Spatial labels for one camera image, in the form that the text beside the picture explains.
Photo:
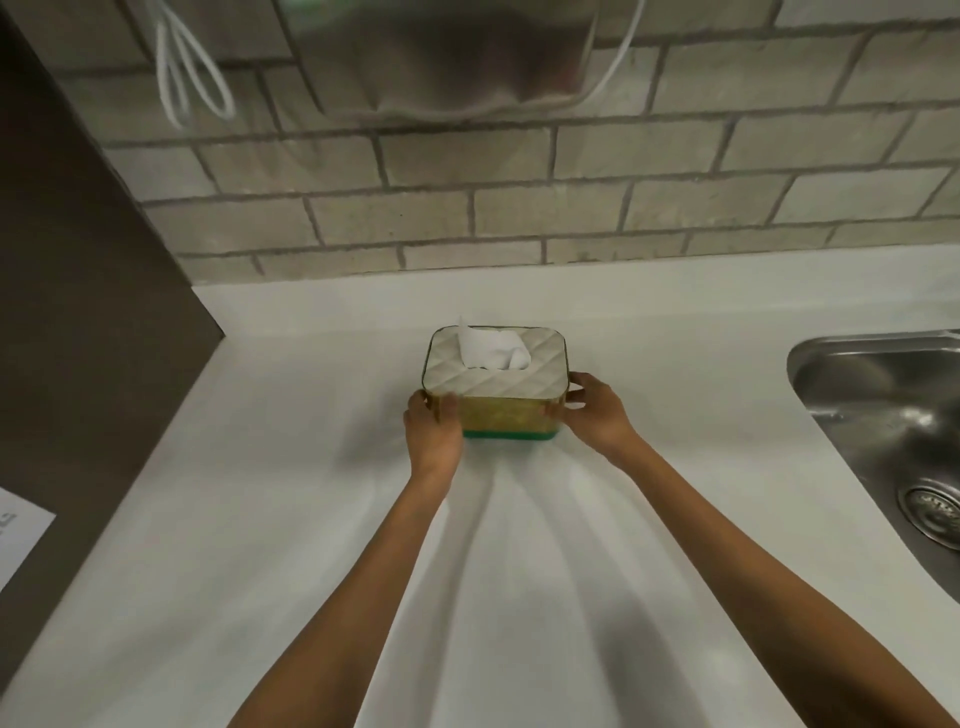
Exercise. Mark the green and gold tissue box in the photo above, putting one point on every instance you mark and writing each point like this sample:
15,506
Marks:
496,390

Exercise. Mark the stainless steel sink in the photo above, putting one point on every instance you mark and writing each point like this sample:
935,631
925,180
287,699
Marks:
885,442

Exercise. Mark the dark brown cabinet panel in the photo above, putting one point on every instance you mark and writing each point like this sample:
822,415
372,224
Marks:
82,360

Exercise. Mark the sink drain strainer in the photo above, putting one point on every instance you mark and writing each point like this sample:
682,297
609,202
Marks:
934,508

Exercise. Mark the person's right hand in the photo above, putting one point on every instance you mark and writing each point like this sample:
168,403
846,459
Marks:
604,420

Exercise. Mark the person's right middle finger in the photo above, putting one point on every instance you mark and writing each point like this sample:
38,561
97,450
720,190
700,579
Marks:
577,390

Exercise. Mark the person's right forearm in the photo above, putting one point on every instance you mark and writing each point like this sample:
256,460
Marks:
772,592

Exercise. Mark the person's right thumb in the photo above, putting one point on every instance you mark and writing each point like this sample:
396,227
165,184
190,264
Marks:
576,409

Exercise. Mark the person's left forearm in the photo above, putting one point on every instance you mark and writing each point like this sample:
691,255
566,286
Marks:
352,600

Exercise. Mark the person's left thumb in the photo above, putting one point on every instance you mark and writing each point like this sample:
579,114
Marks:
444,406

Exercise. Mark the person's left hand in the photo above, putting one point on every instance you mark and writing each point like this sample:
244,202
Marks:
433,439

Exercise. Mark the white tissue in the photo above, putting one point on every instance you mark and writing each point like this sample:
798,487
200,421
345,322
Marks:
491,349

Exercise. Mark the white paper sheet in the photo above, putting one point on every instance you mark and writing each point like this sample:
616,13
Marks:
16,536

